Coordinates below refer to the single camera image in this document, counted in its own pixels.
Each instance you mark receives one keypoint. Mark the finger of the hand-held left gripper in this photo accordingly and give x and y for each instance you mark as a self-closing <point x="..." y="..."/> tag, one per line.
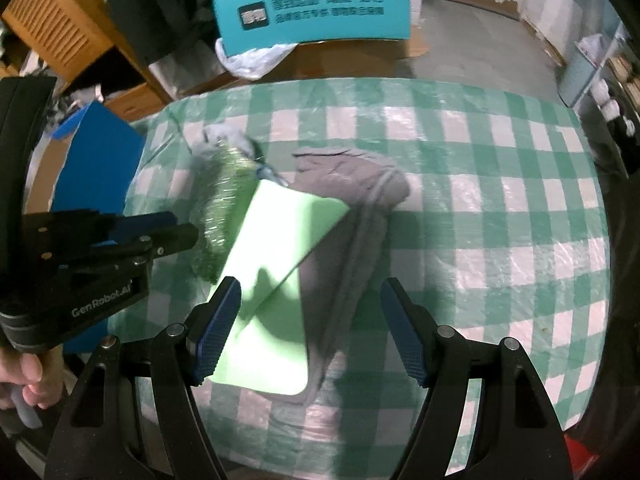
<point x="172" y="241"/>
<point x="142" y="224"/>

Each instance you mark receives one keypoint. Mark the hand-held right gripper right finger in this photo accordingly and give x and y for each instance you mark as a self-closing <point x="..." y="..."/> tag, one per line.
<point x="404" y="340"/>

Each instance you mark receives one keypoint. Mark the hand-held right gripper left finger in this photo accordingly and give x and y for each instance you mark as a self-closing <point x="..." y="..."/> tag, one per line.
<point x="219" y="332"/>

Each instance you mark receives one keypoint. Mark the blue rimmed cardboard box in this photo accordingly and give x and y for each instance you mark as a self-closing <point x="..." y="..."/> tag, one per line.
<point x="100" y="160"/>

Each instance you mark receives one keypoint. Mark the grey plush towel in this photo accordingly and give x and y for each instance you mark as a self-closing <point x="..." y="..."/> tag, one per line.
<point x="360" y="195"/>

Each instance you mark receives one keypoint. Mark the person's left hand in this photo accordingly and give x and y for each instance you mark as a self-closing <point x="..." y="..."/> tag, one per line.
<point x="27" y="375"/>

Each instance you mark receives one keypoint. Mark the light green plastic sheet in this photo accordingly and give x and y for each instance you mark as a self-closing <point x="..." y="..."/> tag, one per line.
<point x="282" y="240"/>

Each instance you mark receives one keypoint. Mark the green white checkered tablecloth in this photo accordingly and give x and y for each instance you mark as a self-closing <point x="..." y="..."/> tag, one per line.
<point x="500" y="210"/>

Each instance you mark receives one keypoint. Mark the white plastic bag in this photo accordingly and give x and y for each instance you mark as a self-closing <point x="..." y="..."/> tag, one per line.
<point x="250" y="60"/>

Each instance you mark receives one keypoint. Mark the wooden louvered cabinet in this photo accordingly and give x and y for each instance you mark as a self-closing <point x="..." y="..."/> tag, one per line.
<point x="55" y="30"/>

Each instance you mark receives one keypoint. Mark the person in dark jacket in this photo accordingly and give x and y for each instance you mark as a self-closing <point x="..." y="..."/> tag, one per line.
<point x="150" y="5"/>

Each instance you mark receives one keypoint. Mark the brown cardboard box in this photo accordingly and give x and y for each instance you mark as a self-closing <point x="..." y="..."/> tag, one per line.
<point x="325" y="62"/>

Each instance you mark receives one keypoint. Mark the teal printed box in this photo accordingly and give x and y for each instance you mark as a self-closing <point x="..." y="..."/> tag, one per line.
<point x="320" y="10"/>

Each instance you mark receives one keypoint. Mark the light blue cabinet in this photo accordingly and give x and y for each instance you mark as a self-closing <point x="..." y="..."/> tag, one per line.
<point x="580" y="77"/>

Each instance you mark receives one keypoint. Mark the metal shoe rack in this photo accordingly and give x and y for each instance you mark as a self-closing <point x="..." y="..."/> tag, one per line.
<point x="617" y="105"/>

